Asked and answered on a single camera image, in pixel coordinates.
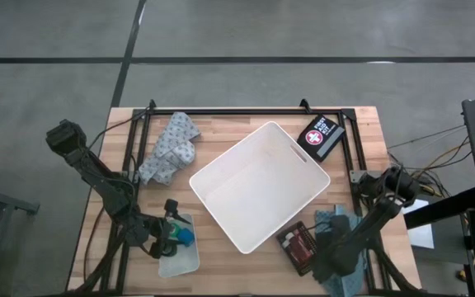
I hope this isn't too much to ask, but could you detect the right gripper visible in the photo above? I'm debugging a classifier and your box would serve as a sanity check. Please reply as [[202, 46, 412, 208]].
[[314, 213, 351, 284]]

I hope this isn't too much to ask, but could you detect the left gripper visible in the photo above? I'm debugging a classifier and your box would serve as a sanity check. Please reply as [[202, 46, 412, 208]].
[[136, 198, 192, 260]]

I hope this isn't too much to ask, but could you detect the bright green tape roll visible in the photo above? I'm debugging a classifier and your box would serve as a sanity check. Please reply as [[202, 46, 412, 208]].
[[167, 222, 183, 240]]

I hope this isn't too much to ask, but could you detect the blue bandage roll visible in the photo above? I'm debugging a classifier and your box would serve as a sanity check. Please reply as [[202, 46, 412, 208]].
[[177, 229, 196, 248]]

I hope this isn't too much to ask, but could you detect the red pill bottle white cap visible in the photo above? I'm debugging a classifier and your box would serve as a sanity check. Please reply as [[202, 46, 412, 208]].
[[285, 230, 307, 248], [281, 239, 309, 256], [293, 249, 313, 266]]

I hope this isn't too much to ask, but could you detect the grey patterned cloth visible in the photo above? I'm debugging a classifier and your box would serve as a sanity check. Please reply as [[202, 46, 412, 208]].
[[137, 111, 202, 186]]

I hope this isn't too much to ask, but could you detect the translucent plastic bin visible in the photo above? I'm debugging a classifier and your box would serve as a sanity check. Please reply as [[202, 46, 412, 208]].
[[157, 212, 201, 279]]

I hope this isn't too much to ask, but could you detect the small black slotted basket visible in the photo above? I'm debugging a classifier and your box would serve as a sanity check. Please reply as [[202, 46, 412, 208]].
[[275, 219, 319, 277]]

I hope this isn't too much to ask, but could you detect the large white woven basket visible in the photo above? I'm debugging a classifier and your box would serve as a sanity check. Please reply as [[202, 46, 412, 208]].
[[188, 120, 332, 255]]

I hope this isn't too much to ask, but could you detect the blue patterned cloth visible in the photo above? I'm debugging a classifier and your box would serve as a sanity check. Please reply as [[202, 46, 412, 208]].
[[313, 205, 370, 297]]

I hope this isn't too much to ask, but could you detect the white paper sheet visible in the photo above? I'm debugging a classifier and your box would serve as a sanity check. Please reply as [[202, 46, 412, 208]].
[[400, 197, 435, 250]]

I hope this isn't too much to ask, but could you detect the black first aid kit pouch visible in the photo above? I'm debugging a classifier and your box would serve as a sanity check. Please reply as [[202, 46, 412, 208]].
[[296, 114, 346, 163]]

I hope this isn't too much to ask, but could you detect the black support beam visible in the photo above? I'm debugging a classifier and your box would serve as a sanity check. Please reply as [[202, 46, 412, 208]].
[[403, 186, 475, 230]]

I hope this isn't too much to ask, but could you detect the black metal table frame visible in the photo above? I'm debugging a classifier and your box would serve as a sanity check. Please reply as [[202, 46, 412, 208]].
[[70, 98, 424, 297]]

